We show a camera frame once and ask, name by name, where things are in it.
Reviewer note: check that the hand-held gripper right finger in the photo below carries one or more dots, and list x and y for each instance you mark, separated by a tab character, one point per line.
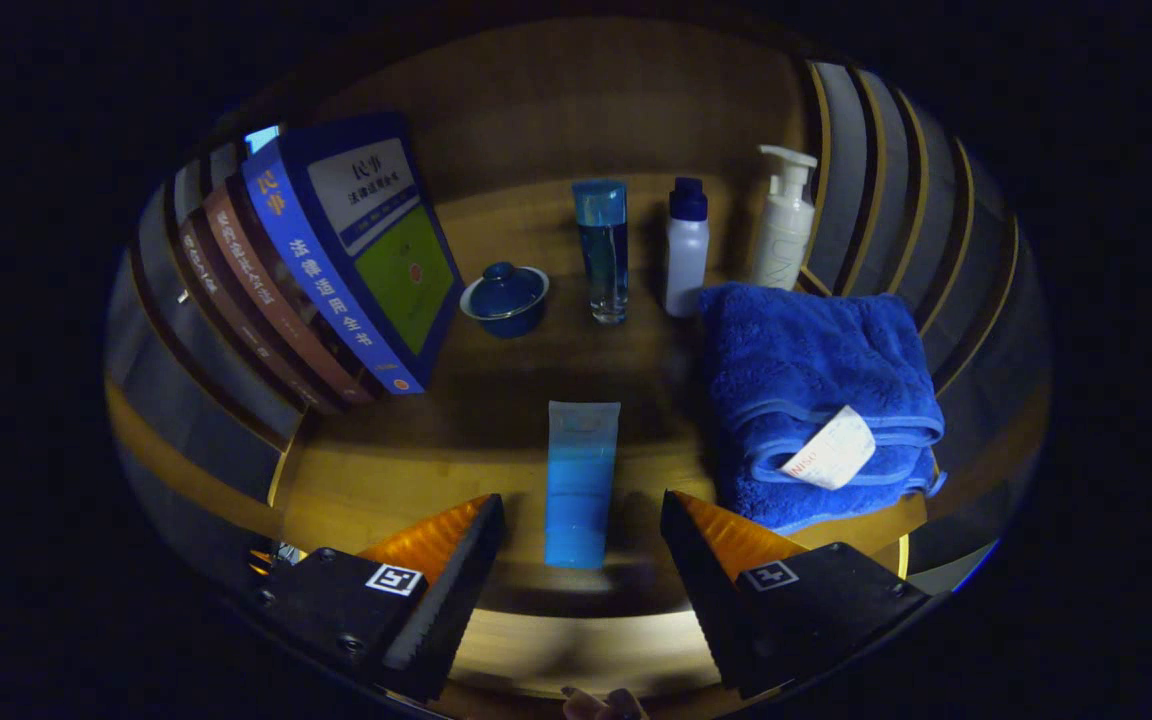
711	610

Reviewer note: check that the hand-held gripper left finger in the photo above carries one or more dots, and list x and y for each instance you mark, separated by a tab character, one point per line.
451	610

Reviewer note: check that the blue squeeze tube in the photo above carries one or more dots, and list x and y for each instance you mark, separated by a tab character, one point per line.
581	480

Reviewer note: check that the wooden countertop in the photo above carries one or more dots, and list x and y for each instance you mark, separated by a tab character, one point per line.
496	450

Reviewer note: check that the wooden cabinet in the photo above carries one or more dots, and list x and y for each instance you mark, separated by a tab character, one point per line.
556	110

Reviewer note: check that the folded blue towel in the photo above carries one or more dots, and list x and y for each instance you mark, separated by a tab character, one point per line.
796	360

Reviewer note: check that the blue lidded teacup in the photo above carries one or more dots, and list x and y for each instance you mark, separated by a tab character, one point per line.
504	300

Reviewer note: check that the white bottle with blue cap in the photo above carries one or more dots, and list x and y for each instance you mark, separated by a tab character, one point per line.
686	260

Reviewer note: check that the clear teal bottle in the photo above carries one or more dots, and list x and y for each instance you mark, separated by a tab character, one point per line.
603	260

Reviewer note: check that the thick blue book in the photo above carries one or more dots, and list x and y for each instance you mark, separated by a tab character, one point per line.
376	250

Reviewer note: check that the white pump bottle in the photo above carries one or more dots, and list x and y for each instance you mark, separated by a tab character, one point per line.
784	240

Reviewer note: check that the reddish brown book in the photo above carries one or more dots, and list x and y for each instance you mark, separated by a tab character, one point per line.
256	270

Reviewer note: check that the dark brown book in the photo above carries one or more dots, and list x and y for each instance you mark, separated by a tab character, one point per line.
216	290

